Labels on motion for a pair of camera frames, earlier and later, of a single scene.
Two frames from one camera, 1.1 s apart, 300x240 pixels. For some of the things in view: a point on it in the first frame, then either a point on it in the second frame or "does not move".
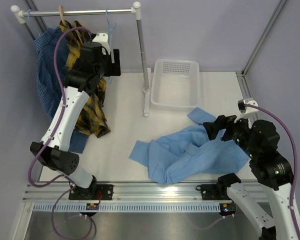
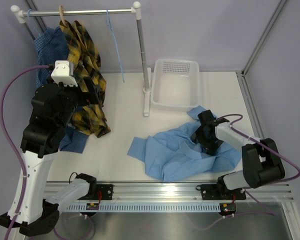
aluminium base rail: x=52 y=192 does not move
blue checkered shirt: x=45 y=44 does not move
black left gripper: x=115 y=67 to x=90 y=97
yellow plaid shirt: x=93 y=121 does not move
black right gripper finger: x=213 y=128 to x=206 y=118
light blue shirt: x=187 y=150 does not move
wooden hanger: x=61 y=11 does not move
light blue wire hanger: x=111 y=27 to x=116 y=42
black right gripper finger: x=213 y=130 to x=197 y=134
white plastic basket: x=175 y=84 does not move
